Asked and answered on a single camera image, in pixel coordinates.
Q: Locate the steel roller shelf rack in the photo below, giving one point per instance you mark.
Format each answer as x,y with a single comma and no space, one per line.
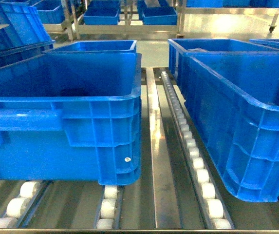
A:
165,200

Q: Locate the blue bin left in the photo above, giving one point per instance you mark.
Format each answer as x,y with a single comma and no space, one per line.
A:
72,116

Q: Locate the empty blue bin middle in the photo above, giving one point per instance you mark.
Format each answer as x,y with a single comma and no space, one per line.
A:
233,101

